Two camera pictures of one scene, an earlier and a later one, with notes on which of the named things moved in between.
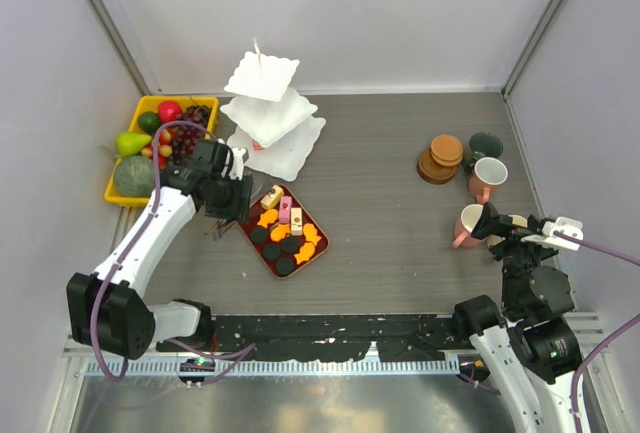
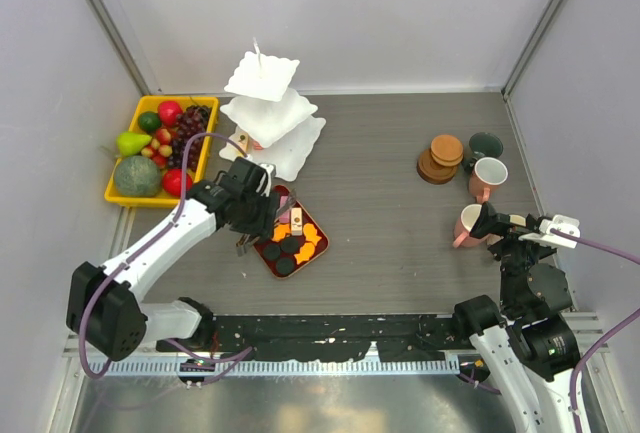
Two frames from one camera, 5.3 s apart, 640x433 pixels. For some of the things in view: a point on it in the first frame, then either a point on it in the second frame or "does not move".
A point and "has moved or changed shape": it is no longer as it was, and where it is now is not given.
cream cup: (493, 240) does not move
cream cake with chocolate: (296, 221) does not move
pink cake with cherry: (285, 209) does not move
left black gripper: (239, 208) to (263, 226)
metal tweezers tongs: (221, 226) has moved or changed shape
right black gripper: (491, 221) does not move
